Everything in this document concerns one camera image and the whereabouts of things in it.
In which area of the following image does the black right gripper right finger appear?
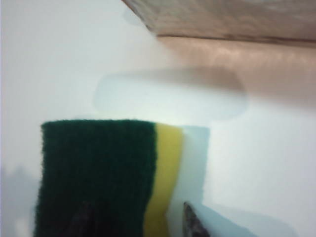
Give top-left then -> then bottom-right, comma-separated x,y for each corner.
183,201 -> 210,237

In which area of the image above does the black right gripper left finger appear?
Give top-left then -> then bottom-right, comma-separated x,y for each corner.
70,201 -> 99,237

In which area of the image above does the yellow sponge with green pad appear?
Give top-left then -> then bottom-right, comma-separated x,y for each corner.
33,119 -> 185,237

